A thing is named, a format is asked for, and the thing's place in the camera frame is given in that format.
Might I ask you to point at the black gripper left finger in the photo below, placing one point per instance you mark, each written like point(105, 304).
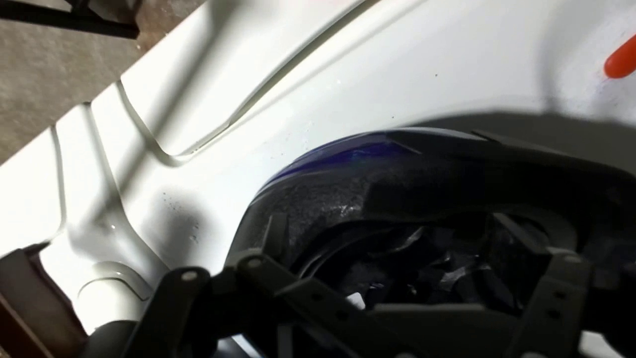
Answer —
point(179, 310)

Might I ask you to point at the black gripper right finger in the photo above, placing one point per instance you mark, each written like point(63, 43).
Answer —
point(552, 298)

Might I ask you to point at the blue and black bicycle helmet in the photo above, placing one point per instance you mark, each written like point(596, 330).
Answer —
point(397, 179)

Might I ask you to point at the orange marker pen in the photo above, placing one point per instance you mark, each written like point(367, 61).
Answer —
point(620, 59)

